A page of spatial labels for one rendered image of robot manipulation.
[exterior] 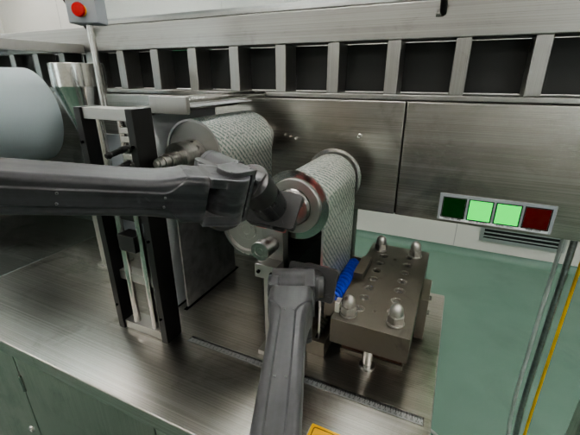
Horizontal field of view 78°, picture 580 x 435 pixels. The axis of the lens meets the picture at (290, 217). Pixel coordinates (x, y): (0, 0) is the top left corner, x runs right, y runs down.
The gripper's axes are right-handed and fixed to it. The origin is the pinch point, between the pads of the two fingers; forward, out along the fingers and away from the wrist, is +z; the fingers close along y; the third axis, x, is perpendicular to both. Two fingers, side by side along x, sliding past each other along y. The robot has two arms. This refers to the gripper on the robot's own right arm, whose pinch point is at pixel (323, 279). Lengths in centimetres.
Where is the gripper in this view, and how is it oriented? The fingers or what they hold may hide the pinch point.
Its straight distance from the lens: 80.7
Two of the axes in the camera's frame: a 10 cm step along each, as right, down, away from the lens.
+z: 3.7, 1.2, 9.2
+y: 9.1, 1.6, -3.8
